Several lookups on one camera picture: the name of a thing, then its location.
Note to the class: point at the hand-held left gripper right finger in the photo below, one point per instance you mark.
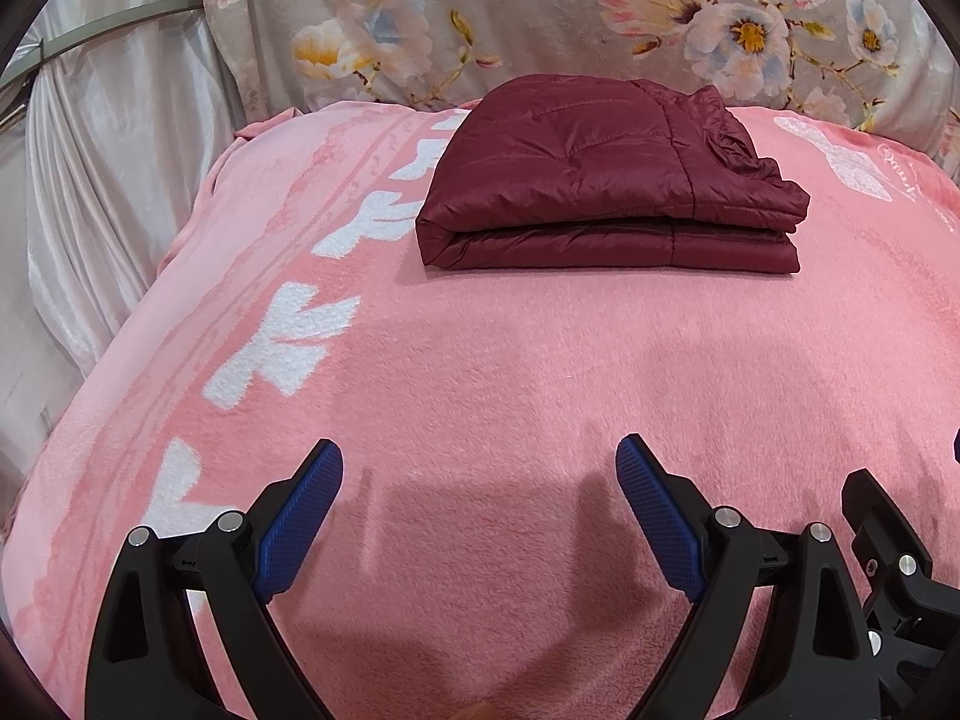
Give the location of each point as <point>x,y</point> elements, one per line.
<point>660,517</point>

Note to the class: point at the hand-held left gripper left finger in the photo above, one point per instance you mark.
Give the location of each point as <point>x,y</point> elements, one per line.
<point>296,525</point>

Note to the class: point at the maroon puffer jacket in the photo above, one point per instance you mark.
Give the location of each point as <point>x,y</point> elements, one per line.
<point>570,165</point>

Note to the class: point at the pink fleece blanket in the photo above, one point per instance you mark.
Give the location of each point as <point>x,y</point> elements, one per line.
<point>487,390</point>

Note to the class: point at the white satin curtain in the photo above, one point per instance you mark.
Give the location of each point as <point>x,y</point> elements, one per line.
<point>112,187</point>

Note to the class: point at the grey floral quilt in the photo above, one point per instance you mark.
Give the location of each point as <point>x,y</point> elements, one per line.
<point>525,7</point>

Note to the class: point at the grey metal rod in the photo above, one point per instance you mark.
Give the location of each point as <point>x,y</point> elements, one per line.
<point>120,24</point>

